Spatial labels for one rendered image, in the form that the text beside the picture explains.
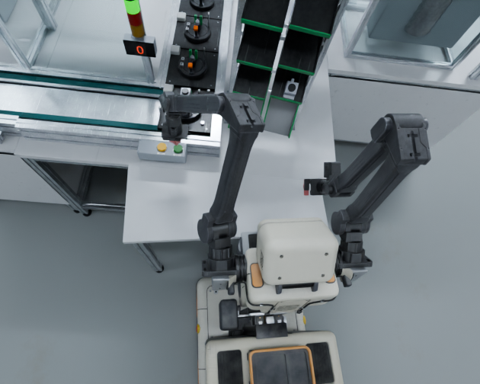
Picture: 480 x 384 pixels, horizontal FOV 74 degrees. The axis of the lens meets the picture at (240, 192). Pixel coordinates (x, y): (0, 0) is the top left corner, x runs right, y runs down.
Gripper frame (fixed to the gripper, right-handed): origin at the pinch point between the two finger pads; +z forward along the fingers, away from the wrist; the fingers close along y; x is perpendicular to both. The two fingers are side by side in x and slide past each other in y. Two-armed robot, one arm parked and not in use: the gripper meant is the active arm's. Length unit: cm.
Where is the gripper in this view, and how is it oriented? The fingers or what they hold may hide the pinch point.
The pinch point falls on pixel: (177, 142)
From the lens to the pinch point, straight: 138.2
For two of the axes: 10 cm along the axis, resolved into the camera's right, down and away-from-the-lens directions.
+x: -0.3, 9.1, -4.2
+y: -10.0, -0.6, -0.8
